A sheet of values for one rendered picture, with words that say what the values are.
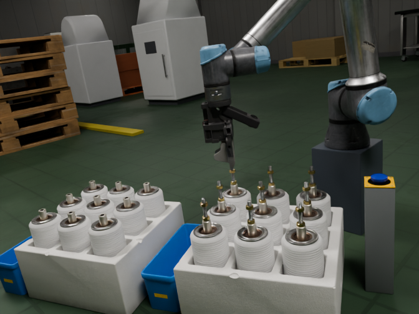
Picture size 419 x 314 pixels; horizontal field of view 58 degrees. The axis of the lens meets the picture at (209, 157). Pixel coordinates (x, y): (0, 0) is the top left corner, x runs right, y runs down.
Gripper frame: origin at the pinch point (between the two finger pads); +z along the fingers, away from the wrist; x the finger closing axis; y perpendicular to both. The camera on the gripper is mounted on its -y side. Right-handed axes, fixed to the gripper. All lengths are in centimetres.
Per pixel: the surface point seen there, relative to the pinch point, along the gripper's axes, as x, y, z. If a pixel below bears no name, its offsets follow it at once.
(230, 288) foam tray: 32.1, 1.6, 20.3
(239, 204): 4.6, -0.6, 11.0
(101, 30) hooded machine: -449, 205, -69
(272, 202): 7.5, -10.4, 9.8
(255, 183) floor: -69, -4, 35
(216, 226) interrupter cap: 21.4, 4.6, 9.1
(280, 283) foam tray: 35.2, -10.3, 17.0
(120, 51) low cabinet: -670, 261, -37
